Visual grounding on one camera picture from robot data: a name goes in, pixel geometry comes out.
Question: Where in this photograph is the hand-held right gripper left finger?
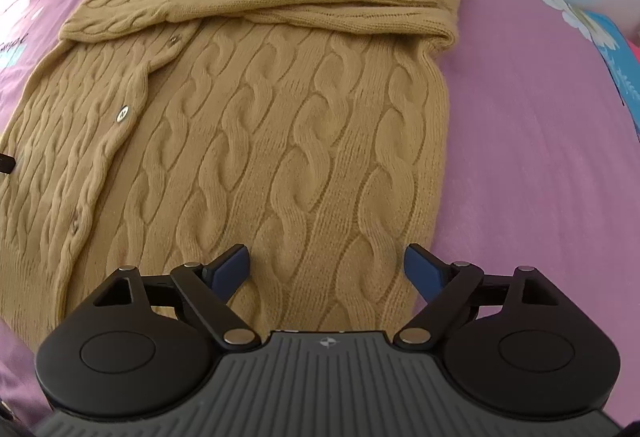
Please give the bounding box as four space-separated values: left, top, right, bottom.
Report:
93 243 261 350

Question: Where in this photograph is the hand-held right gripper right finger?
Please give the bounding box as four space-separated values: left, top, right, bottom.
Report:
393 242 556 350

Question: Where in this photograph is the mustard cable-knit cardigan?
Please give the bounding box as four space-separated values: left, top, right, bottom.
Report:
0 0 469 349

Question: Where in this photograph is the pink floral bed sheet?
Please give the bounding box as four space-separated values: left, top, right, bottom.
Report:
0 0 640 418

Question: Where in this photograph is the blue patterned cloth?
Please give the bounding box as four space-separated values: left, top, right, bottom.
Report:
572 6 640 140

